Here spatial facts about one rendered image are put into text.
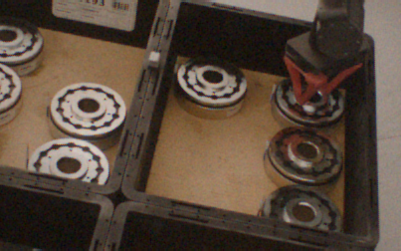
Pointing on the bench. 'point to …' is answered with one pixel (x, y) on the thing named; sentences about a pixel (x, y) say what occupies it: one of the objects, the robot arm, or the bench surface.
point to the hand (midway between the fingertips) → (312, 93)
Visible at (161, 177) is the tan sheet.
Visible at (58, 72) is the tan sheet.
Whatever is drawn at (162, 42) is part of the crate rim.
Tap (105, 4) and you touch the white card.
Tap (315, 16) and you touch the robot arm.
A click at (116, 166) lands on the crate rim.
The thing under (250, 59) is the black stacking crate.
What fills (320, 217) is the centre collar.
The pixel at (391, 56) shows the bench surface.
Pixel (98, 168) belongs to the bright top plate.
